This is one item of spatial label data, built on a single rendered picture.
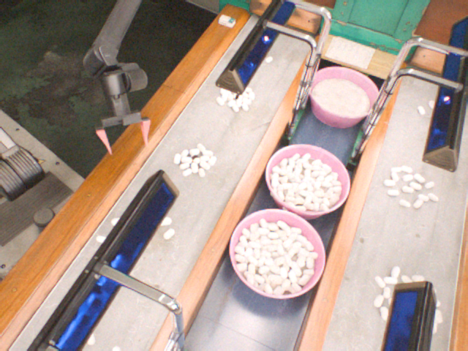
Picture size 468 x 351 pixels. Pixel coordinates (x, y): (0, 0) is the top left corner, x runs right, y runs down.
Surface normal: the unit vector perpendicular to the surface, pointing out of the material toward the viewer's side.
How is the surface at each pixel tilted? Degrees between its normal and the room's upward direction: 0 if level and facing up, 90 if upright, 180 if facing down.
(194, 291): 0
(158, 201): 58
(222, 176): 0
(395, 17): 90
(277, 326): 0
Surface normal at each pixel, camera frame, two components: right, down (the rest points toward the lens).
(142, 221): 0.81, 0.00
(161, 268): 0.08, -0.58
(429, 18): -0.40, 0.72
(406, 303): -0.73, -0.62
